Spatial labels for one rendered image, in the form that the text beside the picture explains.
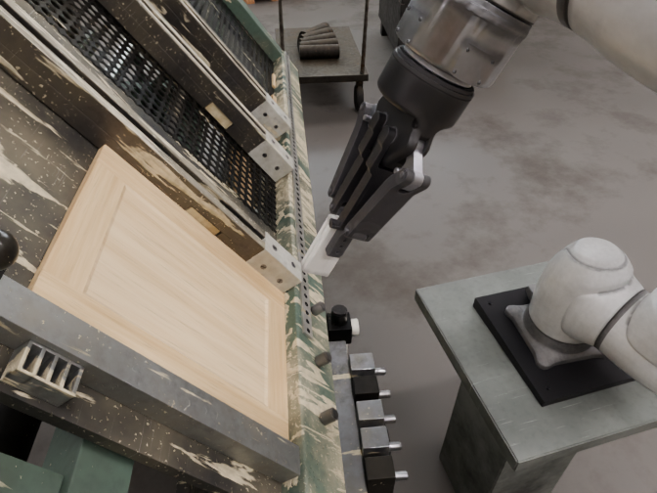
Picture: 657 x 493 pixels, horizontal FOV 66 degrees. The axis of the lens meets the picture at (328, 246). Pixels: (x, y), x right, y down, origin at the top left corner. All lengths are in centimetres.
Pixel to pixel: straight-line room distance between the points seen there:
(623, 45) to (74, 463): 67
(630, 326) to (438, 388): 111
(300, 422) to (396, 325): 139
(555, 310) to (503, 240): 168
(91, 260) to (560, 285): 88
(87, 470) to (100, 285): 24
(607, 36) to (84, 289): 64
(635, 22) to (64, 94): 81
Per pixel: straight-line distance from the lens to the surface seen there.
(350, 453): 110
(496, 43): 40
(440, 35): 40
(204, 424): 76
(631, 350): 114
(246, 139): 145
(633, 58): 35
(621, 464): 217
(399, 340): 223
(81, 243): 78
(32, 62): 94
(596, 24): 35
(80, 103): 94
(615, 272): 114
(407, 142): 42
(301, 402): 96
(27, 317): 65
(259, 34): 237
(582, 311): 115
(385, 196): 43
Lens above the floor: 171
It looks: 40 degrees down
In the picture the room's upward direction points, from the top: straight up
